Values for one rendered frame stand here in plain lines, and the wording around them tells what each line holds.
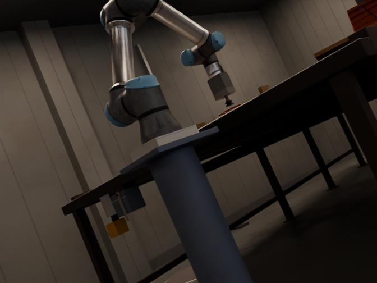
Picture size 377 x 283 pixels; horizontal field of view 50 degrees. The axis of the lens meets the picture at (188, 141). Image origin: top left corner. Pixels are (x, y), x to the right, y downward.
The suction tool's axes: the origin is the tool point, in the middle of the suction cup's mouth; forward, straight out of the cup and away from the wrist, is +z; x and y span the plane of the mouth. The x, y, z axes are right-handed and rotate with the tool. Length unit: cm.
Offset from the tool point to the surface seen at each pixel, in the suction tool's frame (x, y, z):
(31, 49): -73, 257, -172
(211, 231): 61, -16, 42
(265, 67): -450, 221, -99
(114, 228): 30, 83, 32
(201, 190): 58, -17, 29
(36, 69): -74, 263, -151
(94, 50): -157, 261, -168
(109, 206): 27, 83, 20
